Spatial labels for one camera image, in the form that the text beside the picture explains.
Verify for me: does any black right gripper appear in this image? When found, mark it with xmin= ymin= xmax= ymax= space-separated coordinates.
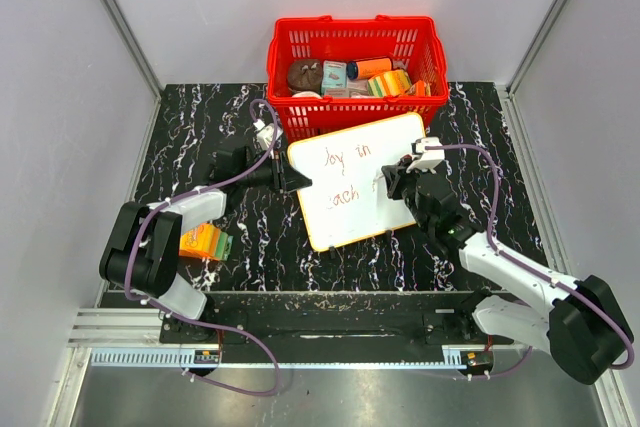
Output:
xmin=384 ymin=158 xmax=432 ymax=234

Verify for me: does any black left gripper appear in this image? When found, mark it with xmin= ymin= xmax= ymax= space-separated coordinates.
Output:
xmin=238 ymin=149 xmax=312 ymax=196

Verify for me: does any red whiteboard marker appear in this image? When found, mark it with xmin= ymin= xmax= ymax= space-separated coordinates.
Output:
xmin=373 ymin=155 xmax=413 ymax=187

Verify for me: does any yellow framed whiteboard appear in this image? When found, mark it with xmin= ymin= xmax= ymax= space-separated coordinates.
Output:
xmin=287 ymin=113 xmax=425 ymax=252

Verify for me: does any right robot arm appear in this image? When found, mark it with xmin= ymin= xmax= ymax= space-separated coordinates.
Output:
xmin=381 ymin=157 xmax=635 ymax=385

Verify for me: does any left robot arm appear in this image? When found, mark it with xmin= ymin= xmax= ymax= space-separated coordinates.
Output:
xmin=99 ymin=146 xmax=312 ymax=343

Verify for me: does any yellow orange snack box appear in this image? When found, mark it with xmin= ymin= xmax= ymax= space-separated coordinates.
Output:
xmin=367 ymin=69 xmax=412 ymax=98

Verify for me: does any orange green snack box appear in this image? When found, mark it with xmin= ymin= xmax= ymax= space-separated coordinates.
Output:
xmin=179 ymin=223 xmax=233 ymax=261

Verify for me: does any blue capped yellow bottle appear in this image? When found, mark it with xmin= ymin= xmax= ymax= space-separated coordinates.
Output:
xmin=347 ymin=57 xmax=393 ymax=80

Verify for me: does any teal small box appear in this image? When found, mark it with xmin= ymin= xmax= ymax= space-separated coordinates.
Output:
xmin=321 ymin=60 xmax=347 ymax=94

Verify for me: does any red plastic basket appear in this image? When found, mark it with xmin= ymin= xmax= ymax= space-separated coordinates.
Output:
xmin=267 ymin=15 xmax=449 ymax=142

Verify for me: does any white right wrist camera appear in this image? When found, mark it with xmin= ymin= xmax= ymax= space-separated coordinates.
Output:
xmin=407 ymin=137 xmax=445 ymax=173

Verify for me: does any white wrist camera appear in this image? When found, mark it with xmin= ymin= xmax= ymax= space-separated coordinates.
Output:
xmin=253 ymin=120 xmax=282 ymax=151
xmin=407 ymin=137 xmax=445 ymax=173

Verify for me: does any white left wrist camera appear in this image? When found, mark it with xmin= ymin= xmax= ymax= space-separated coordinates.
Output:
xmin=253 ymin=120 xmax=282 ymax=151

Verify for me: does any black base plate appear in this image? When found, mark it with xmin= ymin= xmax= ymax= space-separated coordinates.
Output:
xmin=158 ymin=291 xmax=515 ymax=346

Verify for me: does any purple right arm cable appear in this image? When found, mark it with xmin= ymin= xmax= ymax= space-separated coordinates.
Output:
xmin=424 ymin=143 xmax=632 ymax=381

